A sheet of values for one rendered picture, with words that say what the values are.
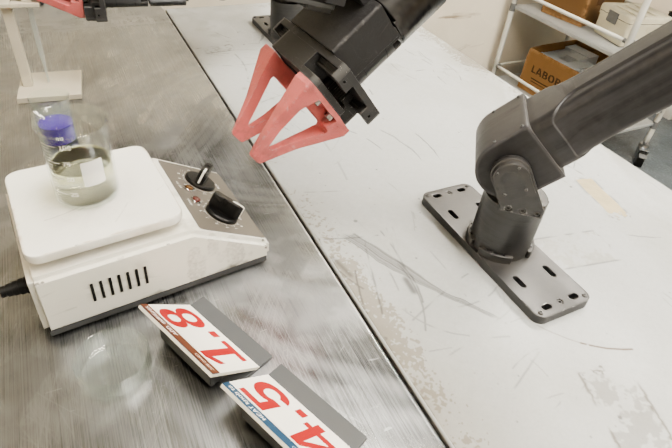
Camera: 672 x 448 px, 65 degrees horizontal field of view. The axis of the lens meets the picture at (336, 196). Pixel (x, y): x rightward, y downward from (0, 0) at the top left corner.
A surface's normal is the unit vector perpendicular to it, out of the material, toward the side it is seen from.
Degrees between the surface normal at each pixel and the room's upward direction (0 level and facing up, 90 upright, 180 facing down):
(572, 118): 78
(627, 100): 88
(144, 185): 0
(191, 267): 90
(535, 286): 0
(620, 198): 0
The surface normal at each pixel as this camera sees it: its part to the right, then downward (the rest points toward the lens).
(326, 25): -0.45, -0.44
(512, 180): -0.22, 0.58
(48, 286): 0.53, 0.55
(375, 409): 0.09, -0.79
